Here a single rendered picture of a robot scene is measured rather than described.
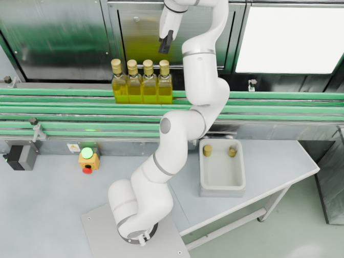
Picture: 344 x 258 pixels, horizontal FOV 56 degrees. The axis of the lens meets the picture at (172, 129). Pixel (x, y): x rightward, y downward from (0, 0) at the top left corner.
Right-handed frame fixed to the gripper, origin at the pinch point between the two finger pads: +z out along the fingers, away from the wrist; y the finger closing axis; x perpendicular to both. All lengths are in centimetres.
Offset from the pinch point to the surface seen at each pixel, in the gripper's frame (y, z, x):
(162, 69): 1.6, 10.4, 1.9
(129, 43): -13.1, 14.6, -10.4
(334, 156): -6, 62, 115
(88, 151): 18, 46, -20
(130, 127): 13.2, 32.8, -5.2
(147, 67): 1.6, 11.1, -3.5
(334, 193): 12, 72, 117
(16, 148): 16, 56, -49
